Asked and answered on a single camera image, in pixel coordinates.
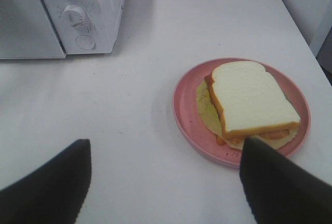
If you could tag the white microwave knob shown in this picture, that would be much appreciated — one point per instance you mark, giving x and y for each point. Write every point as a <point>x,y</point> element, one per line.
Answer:
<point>74,15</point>

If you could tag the white microwave oven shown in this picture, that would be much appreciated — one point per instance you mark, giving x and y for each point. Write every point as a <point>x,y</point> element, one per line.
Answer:
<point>102,24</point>

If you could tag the pink round plate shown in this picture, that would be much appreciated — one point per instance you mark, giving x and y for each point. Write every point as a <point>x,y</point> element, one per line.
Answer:
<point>203,140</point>

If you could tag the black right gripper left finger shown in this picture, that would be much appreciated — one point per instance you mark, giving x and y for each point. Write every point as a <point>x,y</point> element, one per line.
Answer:
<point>53,193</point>

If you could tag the round white door button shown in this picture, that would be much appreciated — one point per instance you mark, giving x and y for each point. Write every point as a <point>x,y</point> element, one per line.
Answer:
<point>85,42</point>

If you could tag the white microwave door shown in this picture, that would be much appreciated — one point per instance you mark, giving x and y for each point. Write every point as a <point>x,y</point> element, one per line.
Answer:
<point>27,31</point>

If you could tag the white bread sandwich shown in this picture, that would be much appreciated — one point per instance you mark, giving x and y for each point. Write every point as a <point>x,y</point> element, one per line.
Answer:
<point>242,99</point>

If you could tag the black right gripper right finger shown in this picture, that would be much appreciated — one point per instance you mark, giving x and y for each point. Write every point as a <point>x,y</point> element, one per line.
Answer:
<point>279,191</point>

